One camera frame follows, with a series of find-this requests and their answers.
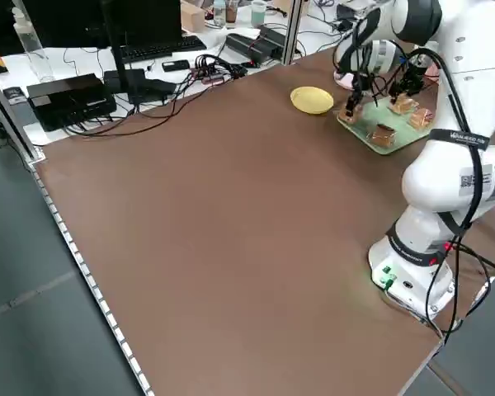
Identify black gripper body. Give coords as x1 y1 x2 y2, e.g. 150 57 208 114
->
402 61 428 87
351 70 373 91

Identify green rectangular tray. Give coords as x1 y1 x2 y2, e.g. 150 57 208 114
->
337 97 435 157

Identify pinkish white round plate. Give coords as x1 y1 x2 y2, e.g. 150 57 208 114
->
332 69 358 90

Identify yellow round plate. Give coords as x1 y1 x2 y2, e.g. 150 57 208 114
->
290 86 336 116

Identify black power supply unit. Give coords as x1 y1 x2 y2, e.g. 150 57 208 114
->
257 24 292 57
225 32 276 64

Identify teal cup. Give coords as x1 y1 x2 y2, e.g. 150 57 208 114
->
250 0 267 28

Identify small drink bottle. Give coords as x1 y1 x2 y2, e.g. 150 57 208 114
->
212 0 227 28

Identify black phone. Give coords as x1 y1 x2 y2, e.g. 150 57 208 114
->
161 59 191 73

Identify small cardboard box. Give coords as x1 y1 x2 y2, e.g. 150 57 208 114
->
180 2 206 33

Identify black keyboard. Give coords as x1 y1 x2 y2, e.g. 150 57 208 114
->
119 35 208 64

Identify black monitor with stand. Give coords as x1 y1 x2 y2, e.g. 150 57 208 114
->
24 0 183 104

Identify black dock box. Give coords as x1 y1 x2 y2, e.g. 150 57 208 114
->
26 73 118 133

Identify small dark card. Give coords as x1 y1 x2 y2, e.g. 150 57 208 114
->
6 85 26 105

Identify aluminium frame post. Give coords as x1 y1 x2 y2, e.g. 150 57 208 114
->
283 0 304 67
0 61 47 164

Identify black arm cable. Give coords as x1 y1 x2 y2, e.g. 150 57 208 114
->
350 16 495 248

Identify cable hub with plugs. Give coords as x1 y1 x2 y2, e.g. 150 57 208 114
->
192 53 248 87

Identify black base cable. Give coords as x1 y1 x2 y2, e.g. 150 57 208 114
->
420 241 495 337

